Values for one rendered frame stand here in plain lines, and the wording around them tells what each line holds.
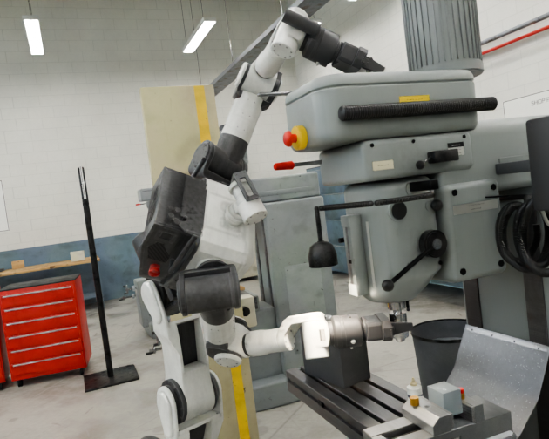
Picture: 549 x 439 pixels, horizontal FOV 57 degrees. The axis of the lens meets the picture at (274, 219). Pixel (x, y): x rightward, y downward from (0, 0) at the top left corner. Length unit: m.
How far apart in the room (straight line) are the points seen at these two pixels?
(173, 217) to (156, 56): 9.52
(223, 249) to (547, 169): 0.78
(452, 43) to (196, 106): 1.83
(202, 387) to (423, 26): 1.25
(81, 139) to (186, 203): 8.95
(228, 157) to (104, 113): 8.90
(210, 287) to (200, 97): 1.93
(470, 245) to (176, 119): 1.99
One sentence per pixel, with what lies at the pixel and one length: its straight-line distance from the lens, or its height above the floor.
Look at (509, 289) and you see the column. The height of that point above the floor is 1.27.
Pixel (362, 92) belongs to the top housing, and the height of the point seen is 1.84.
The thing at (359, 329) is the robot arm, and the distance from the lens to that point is 1.39.
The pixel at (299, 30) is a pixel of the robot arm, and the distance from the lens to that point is 1.37.
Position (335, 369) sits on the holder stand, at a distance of 1.77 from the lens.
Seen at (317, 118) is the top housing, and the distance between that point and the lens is 1.22.
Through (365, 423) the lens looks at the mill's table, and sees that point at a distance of 1.54.
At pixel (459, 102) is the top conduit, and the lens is 1.36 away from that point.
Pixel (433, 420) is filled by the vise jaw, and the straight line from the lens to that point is 1.31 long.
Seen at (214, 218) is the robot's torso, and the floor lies 1.58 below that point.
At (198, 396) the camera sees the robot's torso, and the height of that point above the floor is 1.03.
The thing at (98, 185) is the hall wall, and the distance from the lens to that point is 10.19.
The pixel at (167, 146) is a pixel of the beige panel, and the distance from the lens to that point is 2.95.
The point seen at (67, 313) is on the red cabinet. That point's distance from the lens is 5.70.
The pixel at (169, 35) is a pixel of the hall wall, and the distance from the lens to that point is 10.94.
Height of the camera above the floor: 1.63
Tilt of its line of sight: 3 degrees down
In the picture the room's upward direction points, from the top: 7 degrees counter-clockwise
